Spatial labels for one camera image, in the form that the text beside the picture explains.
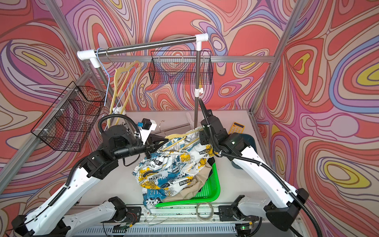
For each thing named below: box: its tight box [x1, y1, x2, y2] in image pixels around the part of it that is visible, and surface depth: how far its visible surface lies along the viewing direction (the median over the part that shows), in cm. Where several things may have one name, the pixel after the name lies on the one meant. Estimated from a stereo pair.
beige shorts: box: [161, 161, 212, 202], surface depth 75 cm
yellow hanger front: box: [161, 127, 204, 152], surface depth 66 cm
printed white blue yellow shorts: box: [132, 127, 214, 210], surface depth 70 cm
